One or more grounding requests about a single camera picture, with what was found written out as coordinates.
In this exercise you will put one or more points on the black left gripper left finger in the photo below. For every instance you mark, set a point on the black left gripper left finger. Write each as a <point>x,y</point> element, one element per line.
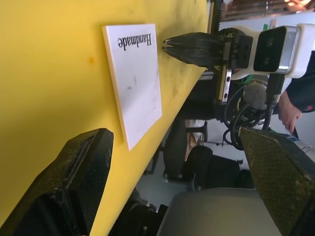
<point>61,186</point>

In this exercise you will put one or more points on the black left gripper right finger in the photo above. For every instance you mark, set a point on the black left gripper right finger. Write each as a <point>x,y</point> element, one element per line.
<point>280,172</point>

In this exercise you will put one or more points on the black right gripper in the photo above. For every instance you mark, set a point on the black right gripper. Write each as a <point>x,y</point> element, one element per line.
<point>242,51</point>

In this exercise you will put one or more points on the bystander bare hand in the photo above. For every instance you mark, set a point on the bystander bare hand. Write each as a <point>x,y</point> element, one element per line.
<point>290,113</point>

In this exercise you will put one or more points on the white flat box Handmade print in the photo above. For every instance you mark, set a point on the white flat box Handmade print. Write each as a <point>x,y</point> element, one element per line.
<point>136,81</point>

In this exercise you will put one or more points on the black office chair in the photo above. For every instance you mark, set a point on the black office chair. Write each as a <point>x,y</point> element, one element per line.
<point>211,164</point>

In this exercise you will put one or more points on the grey robot torso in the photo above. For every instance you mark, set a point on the grey robot torso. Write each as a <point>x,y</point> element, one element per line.
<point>216,214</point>

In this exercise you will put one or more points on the aluminium table frame rail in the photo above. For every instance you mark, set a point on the aluminium table frame rail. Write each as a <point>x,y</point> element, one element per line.
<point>214,14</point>

